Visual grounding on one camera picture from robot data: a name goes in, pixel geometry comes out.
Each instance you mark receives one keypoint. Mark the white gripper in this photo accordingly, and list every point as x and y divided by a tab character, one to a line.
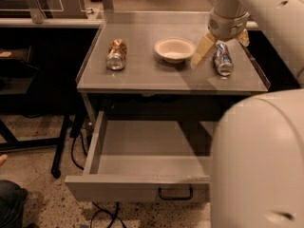
227	28

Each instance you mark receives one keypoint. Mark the blue silver redbull can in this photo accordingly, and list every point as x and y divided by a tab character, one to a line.
222	60

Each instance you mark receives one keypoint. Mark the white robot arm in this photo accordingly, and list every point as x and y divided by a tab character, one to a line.
257	153

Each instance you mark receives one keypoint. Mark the grey cabinet with glass top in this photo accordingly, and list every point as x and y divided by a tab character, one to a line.
145	73

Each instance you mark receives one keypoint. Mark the gold brown soda can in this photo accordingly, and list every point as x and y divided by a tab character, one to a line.
116	55

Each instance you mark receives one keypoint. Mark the open grey top drawer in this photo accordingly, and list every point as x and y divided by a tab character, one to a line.
128	161

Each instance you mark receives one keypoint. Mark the white paper bowl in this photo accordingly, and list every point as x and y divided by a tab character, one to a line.
174	50

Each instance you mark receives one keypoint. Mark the person's leg in jeans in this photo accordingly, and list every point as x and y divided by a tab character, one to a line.
12	200

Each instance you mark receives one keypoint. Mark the black metal drawer handle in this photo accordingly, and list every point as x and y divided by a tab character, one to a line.
176	194

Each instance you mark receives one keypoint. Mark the black metal table frame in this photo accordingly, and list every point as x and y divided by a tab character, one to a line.
17	76

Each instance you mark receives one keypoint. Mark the white horizontal rail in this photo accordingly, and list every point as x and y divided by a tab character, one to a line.
50	22

